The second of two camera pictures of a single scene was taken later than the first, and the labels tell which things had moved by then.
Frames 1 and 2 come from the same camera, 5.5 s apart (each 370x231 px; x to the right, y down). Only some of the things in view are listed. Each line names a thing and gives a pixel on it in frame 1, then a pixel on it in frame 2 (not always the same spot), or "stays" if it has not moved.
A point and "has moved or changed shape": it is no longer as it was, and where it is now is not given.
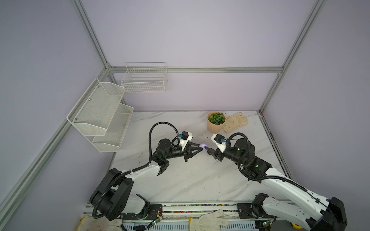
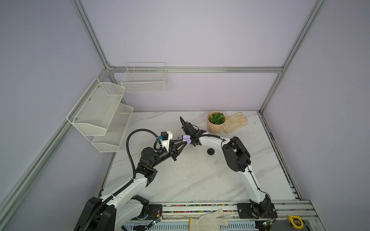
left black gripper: [188, 150] to [172, 151]
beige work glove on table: [234, 121] stays
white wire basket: [145, 77] stays
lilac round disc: [203, 145] has moved or changed shape
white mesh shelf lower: [111, 141] stays
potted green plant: [216, 121] stays
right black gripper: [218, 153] to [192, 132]
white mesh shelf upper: [93, 113] stays
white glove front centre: [210, 221] stays
